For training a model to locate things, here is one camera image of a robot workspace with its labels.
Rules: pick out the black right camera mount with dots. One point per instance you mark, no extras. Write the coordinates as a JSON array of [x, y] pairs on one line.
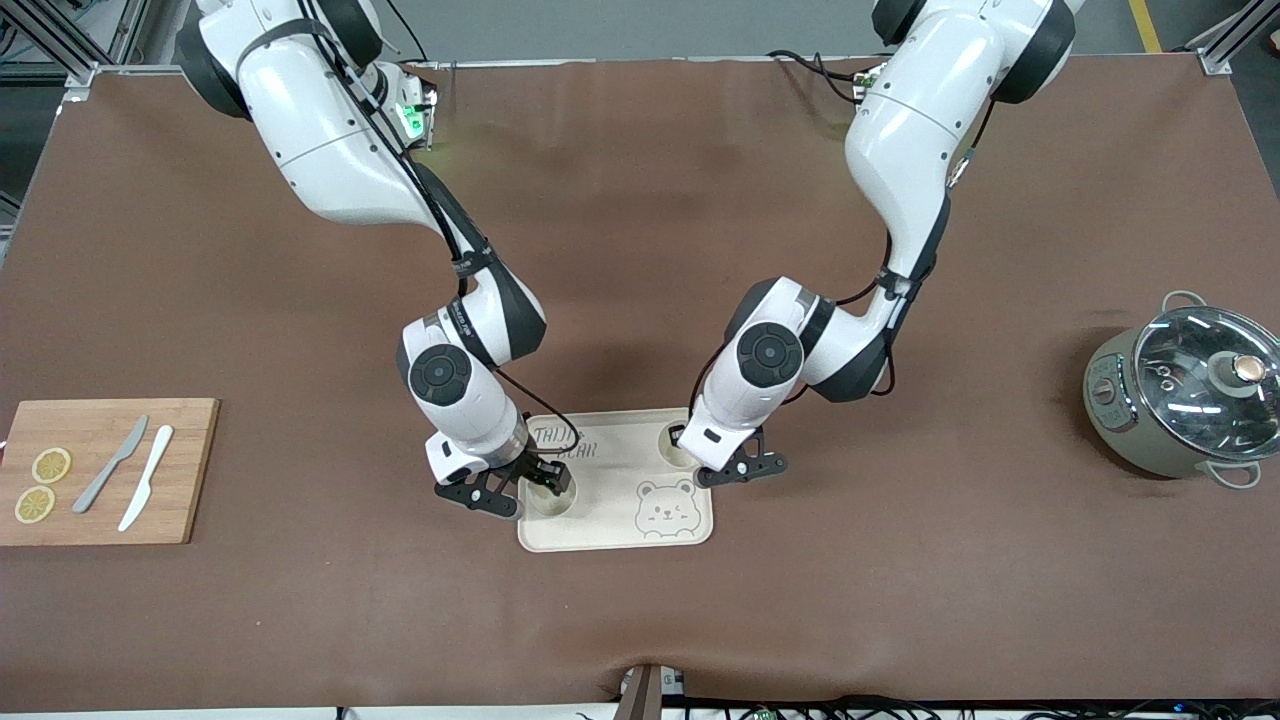
[[480, 495]]

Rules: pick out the beige bear print tray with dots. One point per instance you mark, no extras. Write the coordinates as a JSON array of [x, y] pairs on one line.
[[620, 530]]

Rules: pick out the glass pot lid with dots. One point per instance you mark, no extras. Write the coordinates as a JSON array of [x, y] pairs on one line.
[[1190, 380]]

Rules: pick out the brown table cover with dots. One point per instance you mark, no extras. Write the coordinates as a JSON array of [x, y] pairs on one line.
[[640, 620]]

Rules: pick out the grey plastic knife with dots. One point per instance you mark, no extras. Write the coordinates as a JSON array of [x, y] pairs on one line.
[[110, 465]]

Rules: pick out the aluminium frame corner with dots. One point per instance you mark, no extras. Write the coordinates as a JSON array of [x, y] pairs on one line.
[[1215, 62], [82, 85]]

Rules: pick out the bamboo cutting board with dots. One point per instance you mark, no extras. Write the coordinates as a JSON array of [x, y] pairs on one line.
[[95, 520]]

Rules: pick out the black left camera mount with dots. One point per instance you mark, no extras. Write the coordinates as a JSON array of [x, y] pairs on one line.
[[750, 468]]

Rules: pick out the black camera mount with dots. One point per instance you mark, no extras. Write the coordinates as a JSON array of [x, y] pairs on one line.
[[480, 495], [750, 468]]

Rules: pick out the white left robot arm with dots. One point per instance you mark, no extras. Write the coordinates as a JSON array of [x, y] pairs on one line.
[[900, 130]]

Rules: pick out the lemon slice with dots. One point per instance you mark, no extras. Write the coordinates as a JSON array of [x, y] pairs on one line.
[[51, 465], [35, 505]]

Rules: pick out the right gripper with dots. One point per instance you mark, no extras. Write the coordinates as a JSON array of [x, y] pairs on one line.
[[541, 469]]

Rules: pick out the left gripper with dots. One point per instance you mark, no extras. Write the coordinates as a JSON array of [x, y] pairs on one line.
[[674, 435]]

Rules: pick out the white plastic knife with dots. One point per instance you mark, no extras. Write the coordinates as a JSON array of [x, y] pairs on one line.
[[148, 475]]

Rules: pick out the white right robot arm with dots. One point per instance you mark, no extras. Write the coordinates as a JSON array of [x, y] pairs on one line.
[[330, 140]]

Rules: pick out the white IKEA cup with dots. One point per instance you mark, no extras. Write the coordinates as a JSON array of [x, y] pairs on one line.
[[667, 458], [551, 505]]

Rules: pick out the grey-green electric pot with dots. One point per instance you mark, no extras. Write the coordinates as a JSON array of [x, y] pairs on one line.
[[1110, 400]]

